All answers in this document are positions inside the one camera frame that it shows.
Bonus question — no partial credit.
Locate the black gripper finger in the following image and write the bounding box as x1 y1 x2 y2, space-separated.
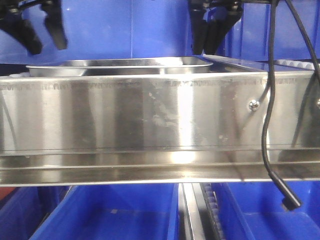
40 0 68 50
0 4 43 55
188 0 212 55
203 1 243 55

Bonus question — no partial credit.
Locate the silver metal tray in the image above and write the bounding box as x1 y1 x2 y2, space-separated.
27 56 213 77

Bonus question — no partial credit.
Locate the blue bin upper right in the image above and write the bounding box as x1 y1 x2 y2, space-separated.
216 0 320 61

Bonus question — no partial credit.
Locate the blue bin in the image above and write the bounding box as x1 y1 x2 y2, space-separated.
216 0 320 61
0 186 70 240
0 0 192 65
211 181 320 240
31 183 179 240

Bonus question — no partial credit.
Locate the blue bin upper left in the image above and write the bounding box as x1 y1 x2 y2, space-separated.
0 0 192 65

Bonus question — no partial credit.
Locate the blue bin lower right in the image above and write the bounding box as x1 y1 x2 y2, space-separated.
211 181 320 240

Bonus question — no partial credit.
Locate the blue bin lower left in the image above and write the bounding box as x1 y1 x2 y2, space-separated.
0 186 70 240

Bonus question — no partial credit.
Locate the steel roller track divider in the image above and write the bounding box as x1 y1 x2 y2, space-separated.
178 183 225 240

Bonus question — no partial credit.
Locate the blue bin lower middle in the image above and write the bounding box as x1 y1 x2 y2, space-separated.
31 183 179 240

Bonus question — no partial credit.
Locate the stainless steel shelf front rail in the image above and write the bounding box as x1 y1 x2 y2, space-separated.
0 67 320 188

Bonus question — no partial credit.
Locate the black cable with plug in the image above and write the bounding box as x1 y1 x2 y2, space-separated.
260 0 320 212

